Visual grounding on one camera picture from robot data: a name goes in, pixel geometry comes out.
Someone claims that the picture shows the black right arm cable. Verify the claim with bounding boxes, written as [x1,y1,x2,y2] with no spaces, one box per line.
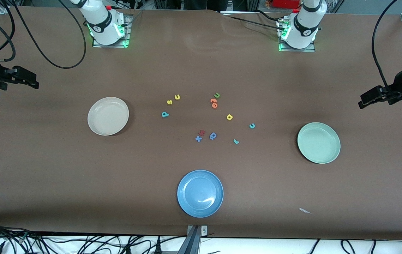
[0,0,87,69]

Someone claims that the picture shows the blue plate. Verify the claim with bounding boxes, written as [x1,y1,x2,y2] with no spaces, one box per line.
[177,170,224,218]

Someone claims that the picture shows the black base cable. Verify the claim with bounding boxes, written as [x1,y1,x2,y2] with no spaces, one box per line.
[256,10,281,22]
[222,14,282,30]

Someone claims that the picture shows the beige plate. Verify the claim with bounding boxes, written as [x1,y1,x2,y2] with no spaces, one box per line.
[87,97,130,136]

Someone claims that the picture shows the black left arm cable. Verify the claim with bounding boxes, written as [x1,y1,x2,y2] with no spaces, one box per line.
[372,0,402,93]

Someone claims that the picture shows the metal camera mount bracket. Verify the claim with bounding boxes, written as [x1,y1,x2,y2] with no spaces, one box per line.
[178,225,208,254]

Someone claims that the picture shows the green plate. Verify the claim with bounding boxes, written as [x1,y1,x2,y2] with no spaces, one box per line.
[297,122,341,164]

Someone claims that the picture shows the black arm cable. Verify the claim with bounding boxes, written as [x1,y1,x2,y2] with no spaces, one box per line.
[0,0,87,69]
[372,0,402,93]

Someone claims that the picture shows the red box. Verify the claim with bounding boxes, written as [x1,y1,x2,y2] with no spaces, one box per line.
[270,0,302,9]

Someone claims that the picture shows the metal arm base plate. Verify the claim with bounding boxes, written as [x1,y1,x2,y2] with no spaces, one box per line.
[92,14,131,48]
[278,19,316,53]

